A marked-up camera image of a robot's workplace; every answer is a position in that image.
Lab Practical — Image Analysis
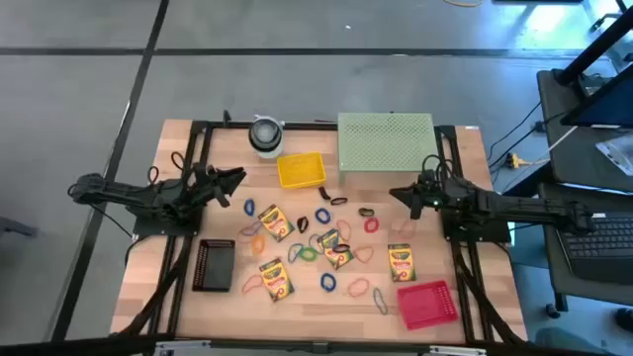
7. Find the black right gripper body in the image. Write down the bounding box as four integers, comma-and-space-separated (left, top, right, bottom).
409, 167, 449, 222

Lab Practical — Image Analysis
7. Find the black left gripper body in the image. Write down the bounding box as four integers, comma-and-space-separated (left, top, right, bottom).
187, 161, 233, 209

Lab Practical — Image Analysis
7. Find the yellow Crayola crayon box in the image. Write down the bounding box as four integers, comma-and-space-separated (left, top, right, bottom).
316, 227, 355, 271
258, 256, 296, 304
387, 242, 417, 284
256, 203, 297, 243

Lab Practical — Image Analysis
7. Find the yellow plastic basket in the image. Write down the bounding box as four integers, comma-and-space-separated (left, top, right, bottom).
276, 150, 328, 191

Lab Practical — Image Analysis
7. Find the black keyboard desk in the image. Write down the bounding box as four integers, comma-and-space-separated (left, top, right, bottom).
538, 182, 633, 312

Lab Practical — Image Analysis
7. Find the green perforated metal shelf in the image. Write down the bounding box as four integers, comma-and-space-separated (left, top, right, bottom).
337, 112, 441, 187

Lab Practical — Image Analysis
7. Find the black plastic basket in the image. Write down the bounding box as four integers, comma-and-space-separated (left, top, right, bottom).
191, 238, 236, 293

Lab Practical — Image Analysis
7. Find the red plastic basket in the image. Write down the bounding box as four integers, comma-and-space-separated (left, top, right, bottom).
396, 279, 460, 331

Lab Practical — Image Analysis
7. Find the light blue rubber band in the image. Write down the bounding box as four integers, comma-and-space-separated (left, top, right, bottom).
372, 287, 390, 316

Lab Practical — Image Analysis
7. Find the black crossbeam with silver brackets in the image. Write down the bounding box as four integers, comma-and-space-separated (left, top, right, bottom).
0, 334, 633, 356

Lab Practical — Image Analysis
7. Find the black keyboard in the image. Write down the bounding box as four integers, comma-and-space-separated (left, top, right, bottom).
556, 213, 633, 286

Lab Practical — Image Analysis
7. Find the clear plastic bag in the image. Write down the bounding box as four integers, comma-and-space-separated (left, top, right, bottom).
595, 133, 633, 177

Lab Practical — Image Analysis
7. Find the gray chair leg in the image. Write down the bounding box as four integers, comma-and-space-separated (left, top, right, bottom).
0, 216, 40, 239

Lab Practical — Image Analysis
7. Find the black computer screen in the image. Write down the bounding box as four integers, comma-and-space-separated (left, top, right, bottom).
560, 63, 633, 131

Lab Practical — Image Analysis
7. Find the black monitor pole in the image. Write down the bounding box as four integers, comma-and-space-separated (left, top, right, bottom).
553, 9, 633, 86

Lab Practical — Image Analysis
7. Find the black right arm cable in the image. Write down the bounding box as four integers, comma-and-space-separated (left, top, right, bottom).
419, 153, 454, 179

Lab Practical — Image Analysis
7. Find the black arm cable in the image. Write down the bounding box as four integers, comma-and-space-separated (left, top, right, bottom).
419, 153, 454, 179
146, 150, 187, 187

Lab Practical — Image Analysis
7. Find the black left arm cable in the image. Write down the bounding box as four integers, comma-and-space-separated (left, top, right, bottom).
146, 150, 187, 187

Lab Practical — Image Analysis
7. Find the black floor cable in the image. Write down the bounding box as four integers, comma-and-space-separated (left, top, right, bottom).
487, 101, 565, 172

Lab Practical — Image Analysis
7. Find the white cable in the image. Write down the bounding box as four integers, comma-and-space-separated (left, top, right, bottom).
523, 126, 579, 167

